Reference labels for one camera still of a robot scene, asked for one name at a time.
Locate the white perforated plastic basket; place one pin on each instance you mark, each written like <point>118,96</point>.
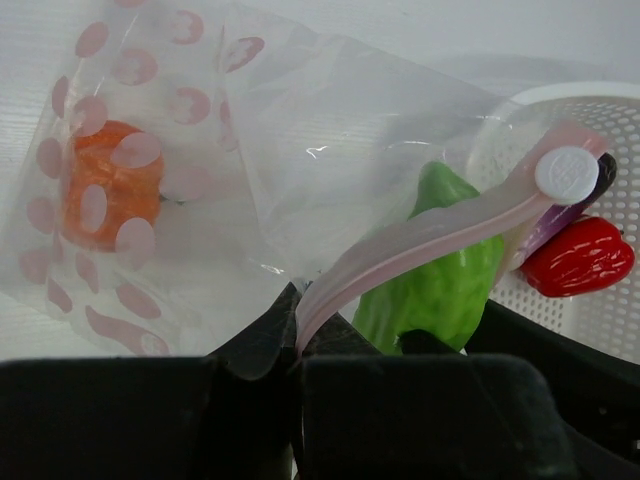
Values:
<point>563,172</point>

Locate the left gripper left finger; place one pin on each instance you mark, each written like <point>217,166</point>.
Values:
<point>221,416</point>

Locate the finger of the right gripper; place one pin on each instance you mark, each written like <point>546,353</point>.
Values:
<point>560,350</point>

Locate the purple toy eggplant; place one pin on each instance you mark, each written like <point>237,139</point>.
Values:
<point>558,217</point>

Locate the green toy bitter gourd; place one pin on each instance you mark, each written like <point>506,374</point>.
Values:
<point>445,297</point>

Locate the orange toy pumpkin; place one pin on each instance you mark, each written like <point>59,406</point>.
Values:
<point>129,192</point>

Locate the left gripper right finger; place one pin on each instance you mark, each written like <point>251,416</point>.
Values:
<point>349,396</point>

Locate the clear pink-dotted zip bag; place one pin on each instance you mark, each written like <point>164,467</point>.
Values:
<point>289,156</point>

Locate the red toy bell pepper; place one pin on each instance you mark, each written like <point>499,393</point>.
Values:
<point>588,255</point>

